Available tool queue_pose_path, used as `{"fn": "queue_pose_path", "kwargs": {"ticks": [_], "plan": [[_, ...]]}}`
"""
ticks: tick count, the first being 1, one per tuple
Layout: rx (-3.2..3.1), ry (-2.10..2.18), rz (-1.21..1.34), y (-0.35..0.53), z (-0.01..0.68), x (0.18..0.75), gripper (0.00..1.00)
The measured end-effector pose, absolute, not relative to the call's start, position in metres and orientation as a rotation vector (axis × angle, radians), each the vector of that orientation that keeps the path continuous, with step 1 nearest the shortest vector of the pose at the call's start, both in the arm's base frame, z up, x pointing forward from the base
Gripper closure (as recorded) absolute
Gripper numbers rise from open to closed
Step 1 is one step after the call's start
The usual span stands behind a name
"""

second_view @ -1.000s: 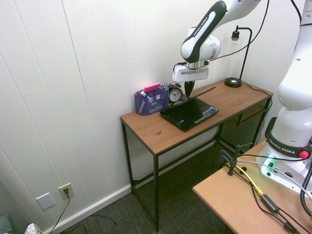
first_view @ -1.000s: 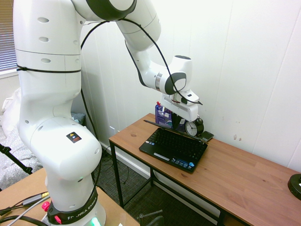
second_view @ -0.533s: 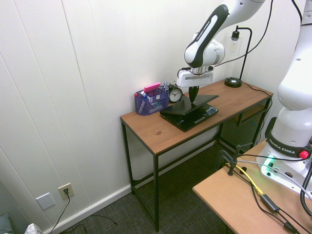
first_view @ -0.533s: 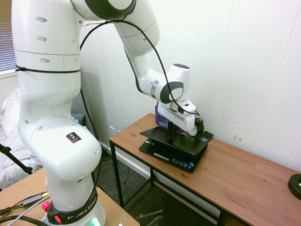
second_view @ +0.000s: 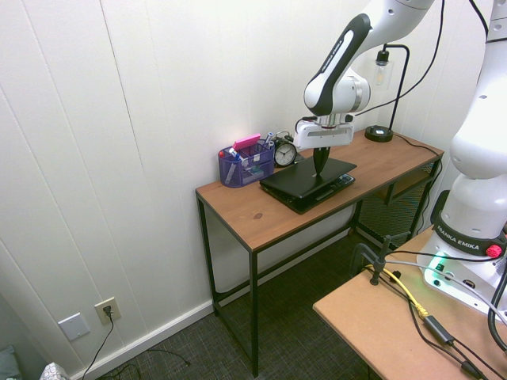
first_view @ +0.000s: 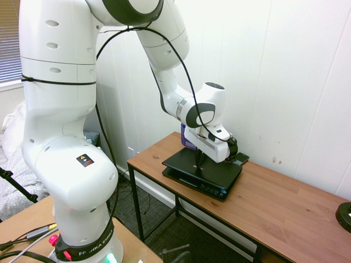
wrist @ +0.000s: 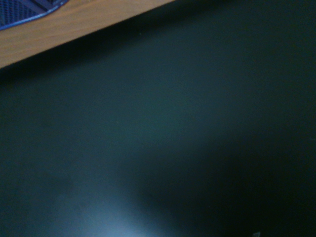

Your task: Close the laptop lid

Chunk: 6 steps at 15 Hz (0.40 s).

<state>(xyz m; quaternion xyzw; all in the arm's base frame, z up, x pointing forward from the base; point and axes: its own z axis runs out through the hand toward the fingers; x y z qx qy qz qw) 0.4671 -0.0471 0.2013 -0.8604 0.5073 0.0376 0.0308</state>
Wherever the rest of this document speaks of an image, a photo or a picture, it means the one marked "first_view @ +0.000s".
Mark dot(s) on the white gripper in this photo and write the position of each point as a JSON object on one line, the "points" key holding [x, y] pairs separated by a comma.
{"points": [[205, 145]]}

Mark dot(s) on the black laptop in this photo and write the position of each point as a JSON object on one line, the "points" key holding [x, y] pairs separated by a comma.
{"points": [[219, 175]]}

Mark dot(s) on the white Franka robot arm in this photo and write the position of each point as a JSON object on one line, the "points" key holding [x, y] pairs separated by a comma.
{"points": [[68, 153]]}

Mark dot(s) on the blue bottle with red cap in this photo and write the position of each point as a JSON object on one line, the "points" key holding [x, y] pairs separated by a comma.
{"points": [[183, 137]]}

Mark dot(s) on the black metal clamp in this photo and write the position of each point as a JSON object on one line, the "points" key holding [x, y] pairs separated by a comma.
{"points": [[178, 256]]}

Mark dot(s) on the teal pillow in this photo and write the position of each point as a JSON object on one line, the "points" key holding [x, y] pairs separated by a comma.
{"points": [[92, 137]]}

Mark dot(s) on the grey headboard panel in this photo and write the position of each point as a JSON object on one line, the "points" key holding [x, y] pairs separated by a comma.
{"points": [[91, 124]]}

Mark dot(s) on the black round lamp base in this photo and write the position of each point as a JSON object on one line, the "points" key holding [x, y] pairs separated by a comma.
{"points": [[344, 216]]}

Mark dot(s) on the pink clamp knob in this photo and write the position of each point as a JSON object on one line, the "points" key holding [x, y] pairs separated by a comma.
{"points": [[53, 241], [67, 255]]}

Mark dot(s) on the black tripod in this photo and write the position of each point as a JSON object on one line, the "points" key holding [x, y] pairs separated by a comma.
{"points": [[19, 187]]}

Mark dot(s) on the white patterned bedding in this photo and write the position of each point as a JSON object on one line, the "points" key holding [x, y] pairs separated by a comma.
{"points": [[13, 175]]}

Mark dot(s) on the white pillow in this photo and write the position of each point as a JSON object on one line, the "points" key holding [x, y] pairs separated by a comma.
{"points": [[15, 128]]}

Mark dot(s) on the window blinds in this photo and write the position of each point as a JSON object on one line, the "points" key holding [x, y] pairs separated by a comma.
{"points": [[9, 41]]}

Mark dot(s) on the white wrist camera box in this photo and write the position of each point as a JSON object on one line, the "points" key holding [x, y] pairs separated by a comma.
{"points": [[220, 132]]}

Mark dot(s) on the white wall outlet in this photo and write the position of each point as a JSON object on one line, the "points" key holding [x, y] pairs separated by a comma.
{"points": [[131, 152]]}

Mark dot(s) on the wooden desk with black frame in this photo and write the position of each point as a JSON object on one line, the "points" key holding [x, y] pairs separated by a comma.
{"points": [[274, 200]]}

